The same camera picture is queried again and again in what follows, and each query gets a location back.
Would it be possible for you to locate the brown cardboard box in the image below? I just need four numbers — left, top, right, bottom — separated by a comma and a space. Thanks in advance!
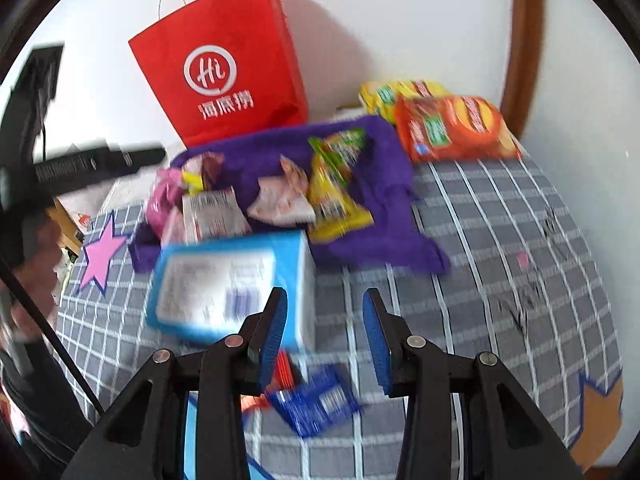
46, 195, 86, 262

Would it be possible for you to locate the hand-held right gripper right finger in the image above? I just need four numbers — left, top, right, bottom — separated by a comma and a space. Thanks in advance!
362, 288, 583, 480

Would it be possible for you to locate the pink star sticker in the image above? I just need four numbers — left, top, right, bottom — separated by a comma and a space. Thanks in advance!
75, 211, 130, 296

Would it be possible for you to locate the orange chips bag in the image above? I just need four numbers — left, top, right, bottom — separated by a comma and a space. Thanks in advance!
394, 95, 521, 163

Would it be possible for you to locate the pink white candy packet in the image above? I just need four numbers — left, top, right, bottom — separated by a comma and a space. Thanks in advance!
246, 154, 317, 226

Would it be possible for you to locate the orange star sticker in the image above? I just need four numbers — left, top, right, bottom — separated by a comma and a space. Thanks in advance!
569, 370, 625, 472

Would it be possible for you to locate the green triangular snack packet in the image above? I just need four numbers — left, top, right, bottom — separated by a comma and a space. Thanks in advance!
306, 129, 369, 183

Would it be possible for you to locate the yellow chips bag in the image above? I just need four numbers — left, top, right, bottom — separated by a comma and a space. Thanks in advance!
359, 79, 451, 117

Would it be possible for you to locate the grey plaid bed sheet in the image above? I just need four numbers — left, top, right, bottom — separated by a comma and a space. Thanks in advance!
52, 156, 626, 480

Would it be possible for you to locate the white plastic bag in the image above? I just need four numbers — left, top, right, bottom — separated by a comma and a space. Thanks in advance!
60, 180, 121, 229

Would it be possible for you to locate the magenta snack packet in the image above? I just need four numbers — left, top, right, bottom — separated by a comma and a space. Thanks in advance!
144, 151, 227, 243

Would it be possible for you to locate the red paper bag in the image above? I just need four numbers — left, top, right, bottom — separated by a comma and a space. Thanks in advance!
128, 0, 309, 148

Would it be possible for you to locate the small blue snack packet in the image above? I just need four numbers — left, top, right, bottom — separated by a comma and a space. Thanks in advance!
266, 366, 362, 438

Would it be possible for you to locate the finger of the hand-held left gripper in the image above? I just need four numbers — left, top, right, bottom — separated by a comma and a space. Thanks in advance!
34, 144, 167, 197

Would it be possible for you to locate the brown wooden trim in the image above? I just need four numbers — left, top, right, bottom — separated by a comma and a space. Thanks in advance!
500, 0, 546, 142

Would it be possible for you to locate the blue white box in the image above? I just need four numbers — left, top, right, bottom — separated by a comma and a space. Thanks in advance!
146, 230, 317, 353

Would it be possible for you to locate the small pale pink packet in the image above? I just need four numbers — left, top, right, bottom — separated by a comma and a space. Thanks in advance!
181, 186, 252, 245

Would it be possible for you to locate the black cable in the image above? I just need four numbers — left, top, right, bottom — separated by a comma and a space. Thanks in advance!
0, 252, 107, 417

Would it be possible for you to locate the red snack packet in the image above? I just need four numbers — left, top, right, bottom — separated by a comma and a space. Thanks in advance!
241, 349, 302, 412

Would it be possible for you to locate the person's left hand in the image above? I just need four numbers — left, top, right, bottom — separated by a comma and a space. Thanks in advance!
9, 214, 62, 343

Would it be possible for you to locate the yellow snack packet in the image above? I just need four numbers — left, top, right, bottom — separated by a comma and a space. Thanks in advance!
306, 155, 375, 245

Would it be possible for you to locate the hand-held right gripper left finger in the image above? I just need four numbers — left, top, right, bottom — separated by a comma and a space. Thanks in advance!
62, 287, 289, 480

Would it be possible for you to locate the purple towel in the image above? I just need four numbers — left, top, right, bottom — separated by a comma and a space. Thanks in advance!
129, 114, 452, 277

